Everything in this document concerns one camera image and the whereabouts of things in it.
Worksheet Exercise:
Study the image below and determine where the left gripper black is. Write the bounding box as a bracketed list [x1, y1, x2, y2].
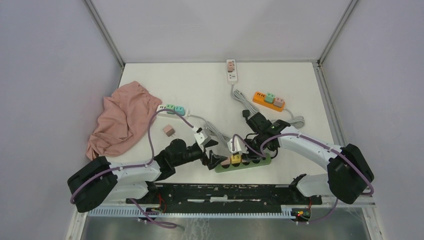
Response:
[173, 139, 227, 170]

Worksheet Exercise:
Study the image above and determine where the pink adapter plug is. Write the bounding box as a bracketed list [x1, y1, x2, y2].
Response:
[162, 124, 176, 137]
[220, 158, 231, 168]

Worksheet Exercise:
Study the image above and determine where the green power strip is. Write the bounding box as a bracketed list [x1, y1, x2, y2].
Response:
[214, 155, 272, 173]

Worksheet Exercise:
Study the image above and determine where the yellow adapter plug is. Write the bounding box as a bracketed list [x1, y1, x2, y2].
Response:
[230, 154, 242, 165]

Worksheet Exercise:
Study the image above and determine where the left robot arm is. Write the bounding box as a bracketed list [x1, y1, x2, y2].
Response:
[67, 139, 227, 213]

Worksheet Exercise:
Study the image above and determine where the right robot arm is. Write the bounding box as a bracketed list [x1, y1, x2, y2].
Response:
[242, 110, 375, 205]

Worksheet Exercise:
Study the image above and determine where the teal USB adapter plug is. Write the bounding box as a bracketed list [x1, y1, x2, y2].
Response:
[174, 106, 186, 116]

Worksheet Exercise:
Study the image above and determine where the green USB adapter plug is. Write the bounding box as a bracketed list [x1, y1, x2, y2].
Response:
[166, 104, 175, 115]

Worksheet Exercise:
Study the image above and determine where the orange power strip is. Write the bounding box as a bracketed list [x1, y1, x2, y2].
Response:
[252, 91, 286, 112]

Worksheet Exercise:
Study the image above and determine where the pink adapter on orange strip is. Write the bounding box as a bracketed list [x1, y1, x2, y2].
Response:
[273, 97, 285, 108]

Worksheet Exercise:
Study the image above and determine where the green adapter on orange strip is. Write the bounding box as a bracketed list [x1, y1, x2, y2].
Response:
[264, 92, 275, 104]

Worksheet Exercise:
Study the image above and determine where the white USB power strip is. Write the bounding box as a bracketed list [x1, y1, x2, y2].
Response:
[157, 104, 190, 119]

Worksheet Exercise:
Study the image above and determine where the white slim power strip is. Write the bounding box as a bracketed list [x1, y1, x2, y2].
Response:
[226, 59, 238, 85]

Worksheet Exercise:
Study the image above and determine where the pink adapter on white strip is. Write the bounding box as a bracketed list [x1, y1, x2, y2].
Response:
[226, 61, 235, 73]

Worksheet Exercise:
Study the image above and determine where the pink cloth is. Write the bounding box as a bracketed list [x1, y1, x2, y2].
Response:
[86, 81, 163, 161]

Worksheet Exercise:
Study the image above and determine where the black coiled cable with plug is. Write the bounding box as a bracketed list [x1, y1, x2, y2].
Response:
[242, 109, 282, 160]

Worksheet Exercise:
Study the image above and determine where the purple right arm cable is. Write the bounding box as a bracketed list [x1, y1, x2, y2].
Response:
[231, 133, 375, 225]

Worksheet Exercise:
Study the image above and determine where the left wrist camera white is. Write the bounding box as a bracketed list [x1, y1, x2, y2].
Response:
[194, 127, 212, 147]

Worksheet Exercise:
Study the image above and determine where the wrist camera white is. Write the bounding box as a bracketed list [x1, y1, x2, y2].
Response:
[194, 127, 212, 147]
[227, 137, 248, 155]

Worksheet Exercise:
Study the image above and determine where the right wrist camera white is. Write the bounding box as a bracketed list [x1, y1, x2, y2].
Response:
[227, 137, 248, 155]

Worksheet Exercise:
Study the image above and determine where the grey coiled strip cable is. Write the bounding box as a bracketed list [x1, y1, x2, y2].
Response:
[188, 114, 233, 143]

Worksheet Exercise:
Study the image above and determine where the grey coiled cable centre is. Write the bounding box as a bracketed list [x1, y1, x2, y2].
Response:
[230, 82, 261, 117]

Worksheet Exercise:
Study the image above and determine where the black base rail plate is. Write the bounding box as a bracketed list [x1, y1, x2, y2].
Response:
[136, 183, 323, 214]

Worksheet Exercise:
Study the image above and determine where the grey coiled cable right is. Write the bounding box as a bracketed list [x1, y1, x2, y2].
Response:
[271, 107, 306, 130]

